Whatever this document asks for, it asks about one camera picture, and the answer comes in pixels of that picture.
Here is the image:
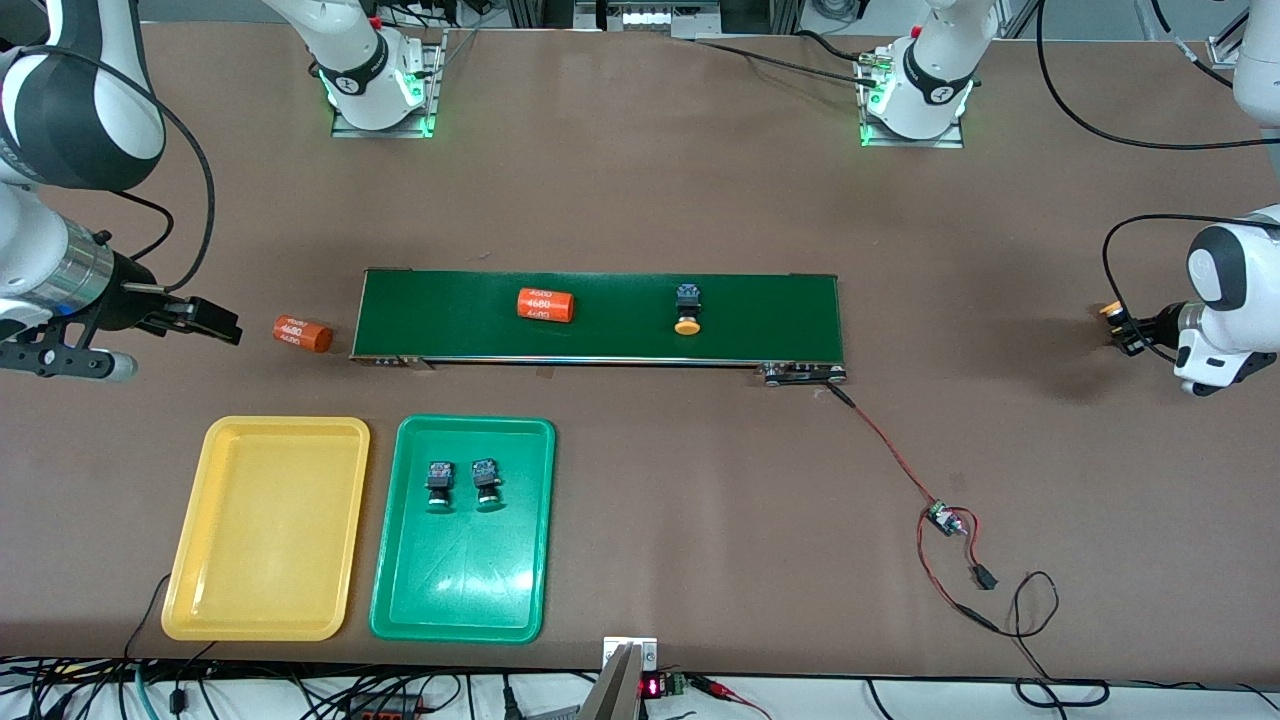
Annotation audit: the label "orange cylinder white print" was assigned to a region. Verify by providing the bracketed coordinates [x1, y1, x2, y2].
[273, 314, 334, 354]
[517, 288, 577, 324]

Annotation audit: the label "yellow plastic tray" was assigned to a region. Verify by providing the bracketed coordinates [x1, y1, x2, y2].
[161, 416, 371, 642]

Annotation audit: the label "green belt conveyor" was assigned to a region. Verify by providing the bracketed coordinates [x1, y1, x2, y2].
[350, 267, 849, 388]

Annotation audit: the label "green plastic tray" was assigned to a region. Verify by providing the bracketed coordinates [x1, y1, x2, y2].
[369, 414, 557, 644]

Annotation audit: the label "red clip lead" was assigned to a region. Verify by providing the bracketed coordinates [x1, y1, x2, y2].
[690, 674, 773, 720]

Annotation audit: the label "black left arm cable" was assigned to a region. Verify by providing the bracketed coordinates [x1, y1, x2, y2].
[1100, 213, 1263, 353]

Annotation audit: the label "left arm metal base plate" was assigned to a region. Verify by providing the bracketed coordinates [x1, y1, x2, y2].
[855, 45, 967, 150]

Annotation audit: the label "thin black table cable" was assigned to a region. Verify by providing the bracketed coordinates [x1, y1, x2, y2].
[122, 572, 219, 669]

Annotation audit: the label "red black conveyor wire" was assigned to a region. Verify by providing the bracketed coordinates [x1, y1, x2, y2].
[826, 383, 946, 513]

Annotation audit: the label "red wire black connector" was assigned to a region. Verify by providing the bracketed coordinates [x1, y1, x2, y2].
[955, 508, 1001, 591]

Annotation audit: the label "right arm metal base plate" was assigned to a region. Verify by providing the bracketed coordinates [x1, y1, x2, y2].
[330, 28, 448, 140]

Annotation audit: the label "black looped power cable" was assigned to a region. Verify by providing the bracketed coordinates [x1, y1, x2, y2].
[917, 515, 1111, 711]

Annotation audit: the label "black cable to base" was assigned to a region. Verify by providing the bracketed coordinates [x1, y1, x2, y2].
[690, 30, 883, 89]

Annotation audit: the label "aluminium frame white connectors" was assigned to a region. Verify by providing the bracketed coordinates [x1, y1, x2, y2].
[575, 0, 721, 39]

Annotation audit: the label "grey metal camera stand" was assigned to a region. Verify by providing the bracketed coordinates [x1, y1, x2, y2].
[578, 635, 661, 720]

